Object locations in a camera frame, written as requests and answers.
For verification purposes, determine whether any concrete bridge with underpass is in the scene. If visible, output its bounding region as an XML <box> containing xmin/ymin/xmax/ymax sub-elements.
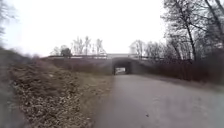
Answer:
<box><xmin>41</xmin><ymin>53</ymin><xmax>168</xmax><ymax>76</ymax></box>

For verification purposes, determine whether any row of distant trees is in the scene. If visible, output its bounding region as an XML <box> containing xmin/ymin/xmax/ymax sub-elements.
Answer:
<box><xmin>49</xmin><ymin>35</ymin><xmax>108</xmax><ymax>57</ymax></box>

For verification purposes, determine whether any grey asphalt path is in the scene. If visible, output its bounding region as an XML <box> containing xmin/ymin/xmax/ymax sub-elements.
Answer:
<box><xmin>89</xmin><ymin>73</ymin><xmax>224</xmax><ymax>128</ymax></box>

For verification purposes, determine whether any brown grass verge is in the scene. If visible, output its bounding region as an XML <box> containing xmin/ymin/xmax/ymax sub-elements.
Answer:
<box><xmin>0</xmin><ymin>58</ymin><xmax>114</xmax><ymax>128</ymax></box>

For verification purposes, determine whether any dark hedge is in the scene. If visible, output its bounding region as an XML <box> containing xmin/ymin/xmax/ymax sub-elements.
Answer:
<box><xmin>143</xmin><ymin>49</ymin><xmax>224</xmax><ymax>84</ymax></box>

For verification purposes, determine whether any group of bare trees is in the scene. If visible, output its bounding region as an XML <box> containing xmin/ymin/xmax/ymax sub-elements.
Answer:
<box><xmin>129</xmin><ymin>0</ymin><xmax>224</xmax><ymax>63</ymax></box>

